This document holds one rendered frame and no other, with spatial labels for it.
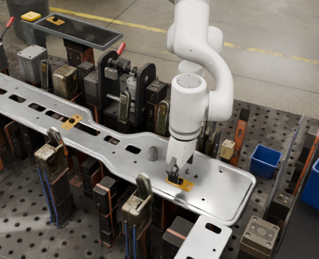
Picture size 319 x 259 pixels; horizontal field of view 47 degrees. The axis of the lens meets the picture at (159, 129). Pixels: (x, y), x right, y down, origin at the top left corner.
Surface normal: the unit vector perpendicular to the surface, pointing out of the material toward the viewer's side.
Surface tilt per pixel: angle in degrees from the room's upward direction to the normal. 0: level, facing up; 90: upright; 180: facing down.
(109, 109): 0
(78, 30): 0
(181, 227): 0
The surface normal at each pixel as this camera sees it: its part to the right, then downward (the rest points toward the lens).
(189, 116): 0.04, 0.67
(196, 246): 0.03, -0.76
